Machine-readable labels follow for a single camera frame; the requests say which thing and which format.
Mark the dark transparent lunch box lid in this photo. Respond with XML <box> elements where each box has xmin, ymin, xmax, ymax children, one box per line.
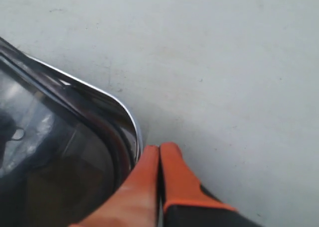
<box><xmin>0</xmin><ymin>36</ymin><xmax>139</xmax><ymax>227</ymax></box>

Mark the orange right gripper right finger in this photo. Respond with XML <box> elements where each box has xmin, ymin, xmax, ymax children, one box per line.
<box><xmin>160</xmin><ymin>142</ymin><xmax>259</xmax><ymax>227</ymax></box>

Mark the steel two-compartment lunch box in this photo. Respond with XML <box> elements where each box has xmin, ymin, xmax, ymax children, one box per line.
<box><xmin>0</xmin><ymin>37</ymin><xmax>143</xmax><ymax>168</ymax></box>

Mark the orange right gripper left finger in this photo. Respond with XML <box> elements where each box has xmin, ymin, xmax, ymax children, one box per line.
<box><xmin>72</xmin><ymin>145</ymin><xmax>160</xmax><ymax>227</ymax></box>

